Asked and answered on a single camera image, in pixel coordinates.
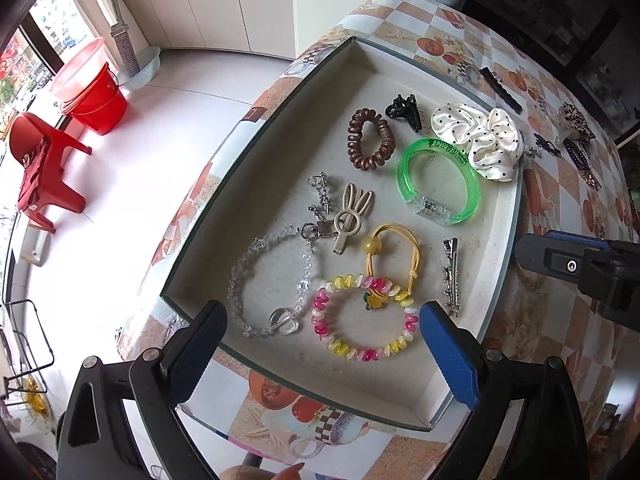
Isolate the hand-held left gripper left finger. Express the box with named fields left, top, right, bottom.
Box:
left=56, top=300, right=228, bottom=480

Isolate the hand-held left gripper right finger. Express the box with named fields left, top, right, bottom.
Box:
left=419, top=301, right=591, bottom=480

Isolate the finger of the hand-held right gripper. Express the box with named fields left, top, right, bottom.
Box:
left=515, top=229, right=640, bottom=332

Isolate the clear crystal bead bracelet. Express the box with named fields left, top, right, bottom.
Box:
left=227, top=224, right=317, bottom=339

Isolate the silver star hair clip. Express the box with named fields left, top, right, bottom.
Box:
left=441, top=237, right=464, bottom=318

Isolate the yellow cord hair tie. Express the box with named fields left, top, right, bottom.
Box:
left=362, top=223, right=422, bottom=312

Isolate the pink yellow spiral hair tie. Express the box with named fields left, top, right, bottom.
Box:
left=311, top=273, right=420, bottom=362

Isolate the white polka dot scrunchie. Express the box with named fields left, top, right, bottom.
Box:
left=431, top=102, right=524, bottom=182

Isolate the shallow cardboard tray box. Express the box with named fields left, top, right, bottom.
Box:
left=160, top=36, right=526, bottom=432

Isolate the beige rabbit hair clip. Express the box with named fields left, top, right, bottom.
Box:
left=332, top=182, right=375, bottom=257

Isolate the silver keychain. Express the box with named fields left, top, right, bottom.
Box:
left=299, top=172, right=337, bottom=252

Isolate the green translucent bangle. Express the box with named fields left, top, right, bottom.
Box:
left=396, top=137, right=481, bottom=226

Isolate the brown spiral hair tie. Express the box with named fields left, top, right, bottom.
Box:
left=347, top=106, right=397, bottom=171

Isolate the person's left hand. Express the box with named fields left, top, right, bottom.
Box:
left=217, top=461, right=306, bottom=480

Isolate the dark rhinestone hair clip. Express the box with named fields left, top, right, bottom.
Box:
left=564, top=139, right=604, bottom=192

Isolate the small black claw clip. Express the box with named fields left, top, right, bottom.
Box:
left=532, top=132, right=562, bottom=159

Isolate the leopard print scrunchie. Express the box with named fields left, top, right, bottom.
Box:
left=556, top=102, right=597, bottom=142

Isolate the yellow plastic item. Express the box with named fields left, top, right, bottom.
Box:
left=22, top=376, right=52, bottom=419

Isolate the long black hair clip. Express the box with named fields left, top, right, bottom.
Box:
left=479, top=66, right=524, bottom=114

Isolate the red plastic chair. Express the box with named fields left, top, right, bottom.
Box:
left=9, top=112, right=94, bottom=234

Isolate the dark display cabinet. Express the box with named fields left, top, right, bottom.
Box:
left=460, top=0, right=640, bottom=147

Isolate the red plastic bucket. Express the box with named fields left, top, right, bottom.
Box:
left=65, top=62, right=129, bottom=136

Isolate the white wash basin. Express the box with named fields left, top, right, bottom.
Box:
left=120, top=46, right=162, bottom=92

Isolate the pink translucent basin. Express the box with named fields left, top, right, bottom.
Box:
left=50, top=37, right=109, bottom=107

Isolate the grey mop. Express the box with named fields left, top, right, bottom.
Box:
left=102, top=0, right=142, bottom=82

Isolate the white low cabinet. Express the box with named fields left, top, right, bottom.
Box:
left=107, top=0, right=301, bottom=59

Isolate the black wire rack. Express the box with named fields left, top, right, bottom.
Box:
left=0, top=299, right=56, bottom=402

